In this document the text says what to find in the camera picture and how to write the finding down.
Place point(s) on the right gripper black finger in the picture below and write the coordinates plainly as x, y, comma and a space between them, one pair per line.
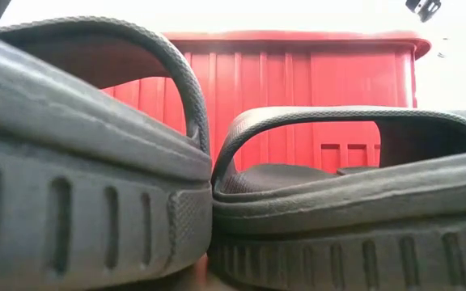
427, 9

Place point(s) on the red plastic bin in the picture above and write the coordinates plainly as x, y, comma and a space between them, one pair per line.
277, 81

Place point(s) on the large dark grey slide sandal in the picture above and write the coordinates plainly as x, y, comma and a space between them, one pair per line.
75, 161

